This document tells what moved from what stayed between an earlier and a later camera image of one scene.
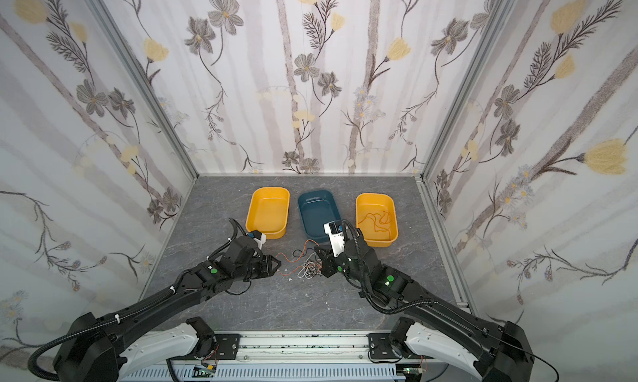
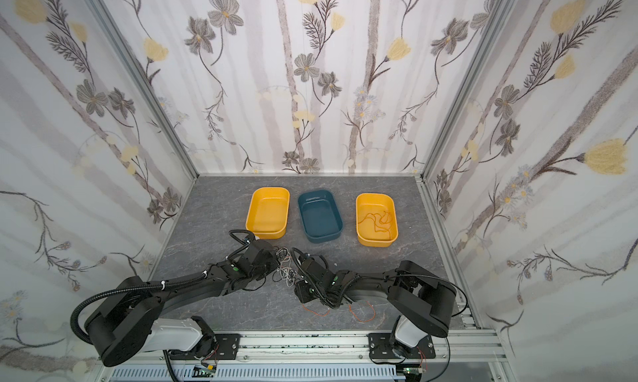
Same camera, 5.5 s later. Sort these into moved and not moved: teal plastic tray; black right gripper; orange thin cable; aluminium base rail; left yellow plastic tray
Moved: black right gripper
Not moved: aluminium base rail; orange thin cable; left yellow plastic tray; teal plastic tray
